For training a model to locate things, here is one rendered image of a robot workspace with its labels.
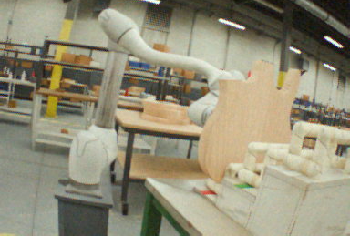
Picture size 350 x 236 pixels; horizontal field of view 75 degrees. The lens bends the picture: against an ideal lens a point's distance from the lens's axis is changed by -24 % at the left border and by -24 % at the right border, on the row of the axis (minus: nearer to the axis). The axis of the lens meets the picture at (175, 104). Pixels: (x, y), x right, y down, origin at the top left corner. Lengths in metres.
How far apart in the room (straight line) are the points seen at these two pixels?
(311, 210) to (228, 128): 0.39
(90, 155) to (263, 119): 0.72
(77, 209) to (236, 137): 0.77
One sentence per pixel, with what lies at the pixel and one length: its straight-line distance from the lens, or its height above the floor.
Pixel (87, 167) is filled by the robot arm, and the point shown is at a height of 0.84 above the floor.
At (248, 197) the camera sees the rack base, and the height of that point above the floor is 1.01.
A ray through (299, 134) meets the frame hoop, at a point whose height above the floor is 1.18.
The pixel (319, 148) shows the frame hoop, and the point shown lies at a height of 1.17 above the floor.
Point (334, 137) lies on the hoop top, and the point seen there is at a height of 1.20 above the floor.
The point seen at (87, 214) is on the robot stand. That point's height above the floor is 0.62.
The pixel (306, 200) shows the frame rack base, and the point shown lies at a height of 1.06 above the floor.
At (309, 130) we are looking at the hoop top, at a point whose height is 1.20.
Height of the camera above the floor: 1.23
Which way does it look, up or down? 3 degrees down
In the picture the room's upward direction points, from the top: 10 degrees clockwise
